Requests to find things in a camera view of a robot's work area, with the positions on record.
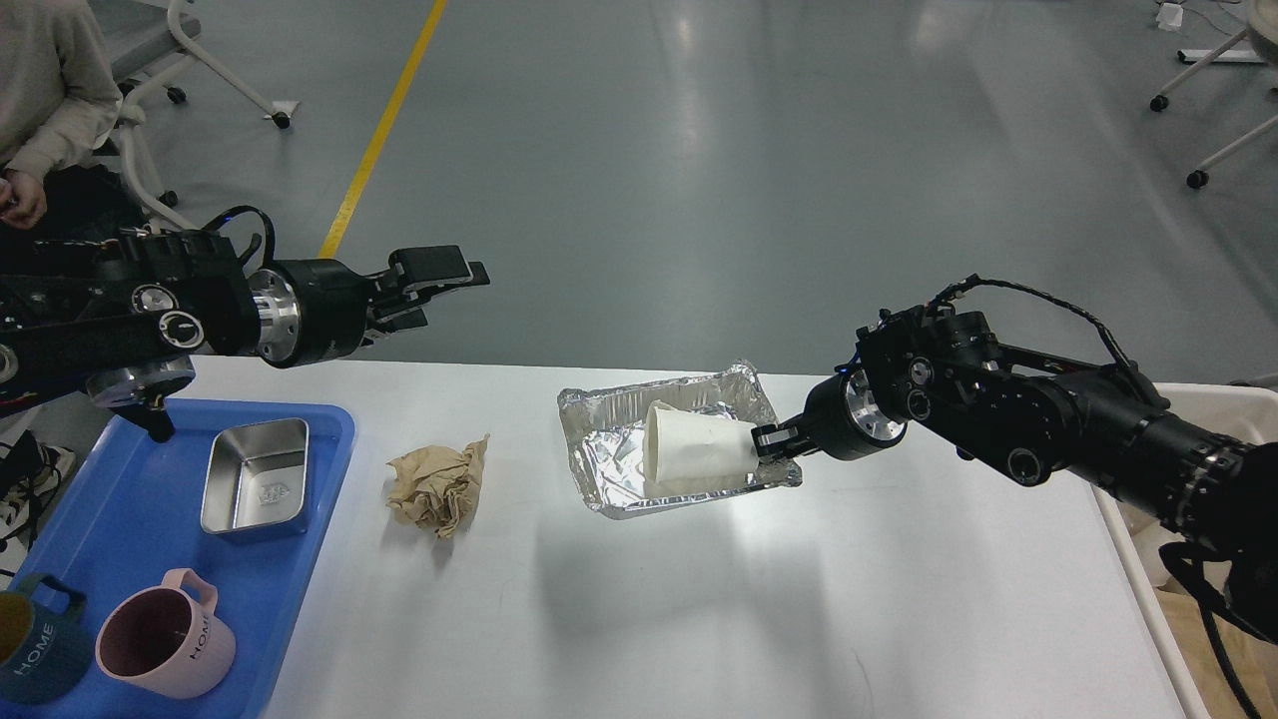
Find stainless steel rectangular box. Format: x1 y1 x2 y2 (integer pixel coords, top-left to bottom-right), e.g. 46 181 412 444
199 418 311 543

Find person in dark jeans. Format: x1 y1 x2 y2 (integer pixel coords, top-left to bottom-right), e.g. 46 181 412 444
1 1 146 275

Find dark blue mug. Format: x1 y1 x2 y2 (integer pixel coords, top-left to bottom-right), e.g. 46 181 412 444
1 573 93 705

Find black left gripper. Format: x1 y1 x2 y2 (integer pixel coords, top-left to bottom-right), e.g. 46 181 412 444
248 245 491 368

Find brown paper in bin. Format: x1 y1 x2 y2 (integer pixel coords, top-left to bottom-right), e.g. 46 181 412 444
1154 590 1277 718

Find beige plastic bin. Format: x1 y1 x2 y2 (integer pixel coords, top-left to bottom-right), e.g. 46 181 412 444
1095 382 1277 718

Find brown paper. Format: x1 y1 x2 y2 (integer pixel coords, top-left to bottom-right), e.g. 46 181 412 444
386 435 491 540
1154 590 1277 718

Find white chair base right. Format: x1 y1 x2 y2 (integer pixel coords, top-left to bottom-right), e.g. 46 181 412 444
1148 0 1278 192

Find grey office chair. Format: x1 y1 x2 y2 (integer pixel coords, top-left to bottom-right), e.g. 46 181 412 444
89 1 299 231

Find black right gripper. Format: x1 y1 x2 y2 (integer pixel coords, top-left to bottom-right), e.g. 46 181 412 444
750 369 907 461

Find pink ribbed mug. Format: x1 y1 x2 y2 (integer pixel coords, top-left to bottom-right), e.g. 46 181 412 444
95 567 236 700

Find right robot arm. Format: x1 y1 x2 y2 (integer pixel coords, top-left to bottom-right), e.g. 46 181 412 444
751 275 1277 718

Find aluminium foil tray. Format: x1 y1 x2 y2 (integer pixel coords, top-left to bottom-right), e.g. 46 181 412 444
557 359 803 520

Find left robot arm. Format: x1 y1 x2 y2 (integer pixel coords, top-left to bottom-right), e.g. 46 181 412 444
1 206 491 442

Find white paper cup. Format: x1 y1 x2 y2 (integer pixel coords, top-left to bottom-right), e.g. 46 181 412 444
643 401 760 497

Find black cables at left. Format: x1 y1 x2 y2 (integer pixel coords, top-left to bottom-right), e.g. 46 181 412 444
0 429 75 580

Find blue plastic tray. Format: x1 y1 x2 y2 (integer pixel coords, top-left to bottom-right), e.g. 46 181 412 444
3 398 357 718

